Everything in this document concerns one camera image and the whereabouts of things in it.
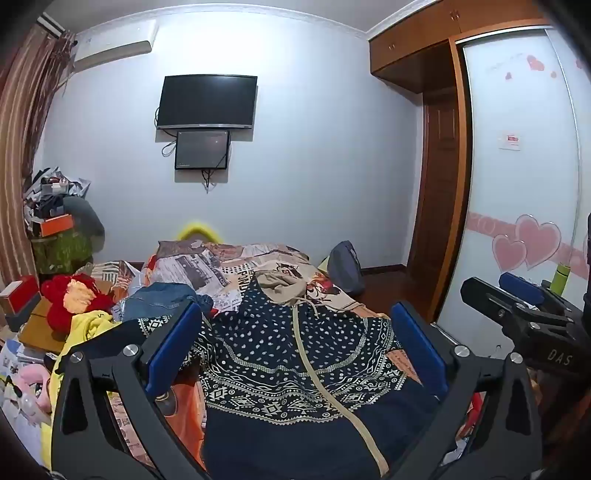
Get bed with printed bedspread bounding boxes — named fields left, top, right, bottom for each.
left=76, top=239, right=462, bottom=480

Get white air conditioner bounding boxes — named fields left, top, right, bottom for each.
left=73, top=22, right=160, bottom=71

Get large black wall television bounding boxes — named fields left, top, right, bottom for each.
left=156, top=74, right=259, bottom=131

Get large pink heart sticker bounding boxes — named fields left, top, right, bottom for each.
left=514, top=213, right=562, bottom=271

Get small black wall monitor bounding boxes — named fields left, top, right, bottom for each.
left=174, top=130, right=231, bottom=171

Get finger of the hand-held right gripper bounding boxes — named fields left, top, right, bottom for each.
left=499, top=271, right=570, bottom=308
left=460, top=276, right=575, bottom=329

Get green bottle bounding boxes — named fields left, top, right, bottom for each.
left=551, top=260, right=571, bottom=294

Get orange box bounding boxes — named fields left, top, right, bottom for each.
left=39, top=214, right=75, bottom=237

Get brown striped curtain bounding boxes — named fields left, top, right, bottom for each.
left=0, top=21, right=77, bottom=296

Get blue jeans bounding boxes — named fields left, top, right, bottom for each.
left=123, top=282, right=214, bottom=322

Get green patterned bag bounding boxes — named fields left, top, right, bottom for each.
left=31, top=230, right=94, bottom=276

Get brown wooden door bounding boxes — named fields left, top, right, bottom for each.
left=405, top=90, right=472, bottom=324

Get red box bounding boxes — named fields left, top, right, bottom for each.
left=0, top=275, right=40, bottom=315

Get small pink heart sticker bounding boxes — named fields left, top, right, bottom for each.
left=491, top=234, right=528, bottom=273

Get pink plush toy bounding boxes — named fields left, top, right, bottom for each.
left=4, top=364, right=52, bottom=412

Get wooden overhead cabinet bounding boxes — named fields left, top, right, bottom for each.
left=368, top=0, right=560, bottom=94

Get grey blue backpack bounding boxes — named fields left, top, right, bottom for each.
left=329, top=240, right=366, bottom=296

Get red plush cloth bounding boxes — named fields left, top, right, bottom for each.
left=41, top=273, right=115, bottom=334

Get brown cardboard box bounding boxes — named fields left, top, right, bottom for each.
left=18, top=295, right=66, bottom=354

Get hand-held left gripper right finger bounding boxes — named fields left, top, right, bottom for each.
left=387, top=301, right=543, bottom=480

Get yellow cloth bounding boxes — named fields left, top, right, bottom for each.
left=41, top=310, right=123, bottom=472

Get pile of clutter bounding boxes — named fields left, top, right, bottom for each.
left=22, top=165, right=91, bottom=240

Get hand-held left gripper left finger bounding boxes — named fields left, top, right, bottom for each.
left=51, top=300, right=212, bottom=480

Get yellow plastic object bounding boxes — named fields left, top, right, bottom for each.
left=178, top=222, right=222, bottom=243

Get navy patterned hooded jacket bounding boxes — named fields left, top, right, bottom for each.
left=122, top=270, right=444, bottom=480

